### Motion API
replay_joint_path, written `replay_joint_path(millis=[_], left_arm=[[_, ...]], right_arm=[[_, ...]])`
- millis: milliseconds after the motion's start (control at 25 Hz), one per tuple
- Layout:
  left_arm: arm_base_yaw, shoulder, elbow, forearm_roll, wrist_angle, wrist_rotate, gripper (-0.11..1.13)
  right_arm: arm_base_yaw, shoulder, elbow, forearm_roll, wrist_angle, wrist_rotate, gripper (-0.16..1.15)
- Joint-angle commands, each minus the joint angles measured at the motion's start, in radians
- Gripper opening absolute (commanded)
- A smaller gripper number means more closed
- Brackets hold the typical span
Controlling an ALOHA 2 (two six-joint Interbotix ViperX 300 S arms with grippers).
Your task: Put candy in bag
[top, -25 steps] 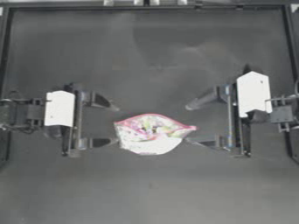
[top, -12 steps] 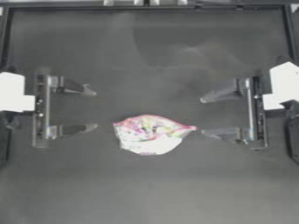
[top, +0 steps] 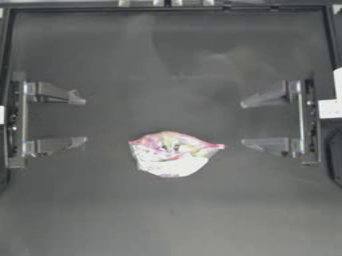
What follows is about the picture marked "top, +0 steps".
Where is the clear bag with pink zip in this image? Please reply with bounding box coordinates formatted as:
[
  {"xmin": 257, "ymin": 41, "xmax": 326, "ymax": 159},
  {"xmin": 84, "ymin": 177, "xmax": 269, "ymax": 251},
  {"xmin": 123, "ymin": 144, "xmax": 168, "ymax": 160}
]
[{"xmin": 127, "ymin": 130, "xmax": 227, "ymax": 179}]

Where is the black table frame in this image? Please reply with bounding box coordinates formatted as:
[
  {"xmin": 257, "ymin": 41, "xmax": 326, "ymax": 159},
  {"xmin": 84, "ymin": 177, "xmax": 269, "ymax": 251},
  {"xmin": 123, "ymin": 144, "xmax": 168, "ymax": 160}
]
[{"xmin": 0, "ymin": 2, "xmax": 342, "ymax": 188}]

